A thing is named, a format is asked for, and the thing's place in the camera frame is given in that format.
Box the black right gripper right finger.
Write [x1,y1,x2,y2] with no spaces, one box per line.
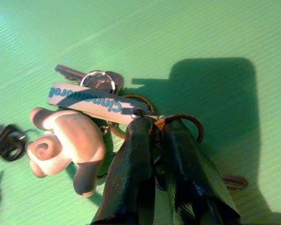
[154,116,242,225]

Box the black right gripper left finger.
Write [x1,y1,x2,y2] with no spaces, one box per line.
[90,115,155,225]

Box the brown metal key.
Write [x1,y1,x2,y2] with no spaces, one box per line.
[221,172,250,191]

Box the rusty metal key ring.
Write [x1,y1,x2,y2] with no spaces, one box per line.
[154,113,205,144]

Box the white puppy figure keychain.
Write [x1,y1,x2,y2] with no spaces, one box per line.
[25,106,107,198]

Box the brass key ring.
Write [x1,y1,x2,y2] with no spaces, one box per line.
[107,93,156,139]

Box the white printed keychain strap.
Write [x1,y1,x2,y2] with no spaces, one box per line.
[47,81,160,125]

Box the silver key ring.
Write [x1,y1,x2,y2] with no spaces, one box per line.
[79,69,117,95]

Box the silver key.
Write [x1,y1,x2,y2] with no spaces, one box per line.
[54,64,125,96]

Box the small green corrugated board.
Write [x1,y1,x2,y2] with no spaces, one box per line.
[0,0,281,225]

